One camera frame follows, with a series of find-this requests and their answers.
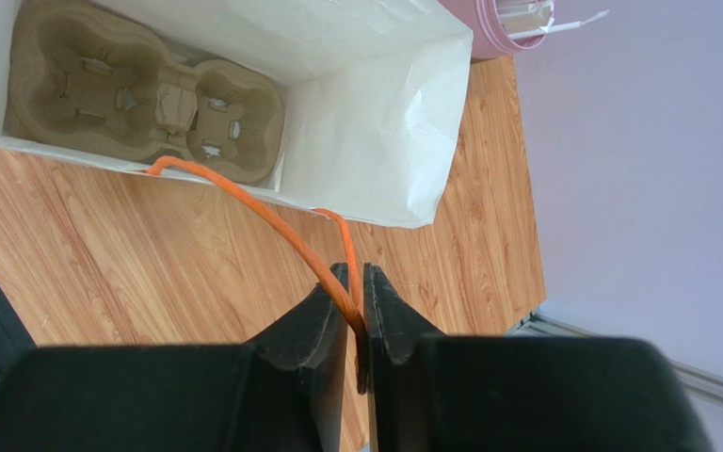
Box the aluminium frame post right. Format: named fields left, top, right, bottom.
left=508, top=310, right=723, bottom=425

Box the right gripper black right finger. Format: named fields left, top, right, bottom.
left=362, top=264, right=713, bottom=451

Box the white paper takeout bag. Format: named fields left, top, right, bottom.
left=0, top=1, right=473, bottom=229

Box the pink straw holder cup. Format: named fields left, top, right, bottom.
left=440, top=0, right=545, bottom=62

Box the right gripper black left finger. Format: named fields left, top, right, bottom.
left=0, top=286, right=347, bottom=451

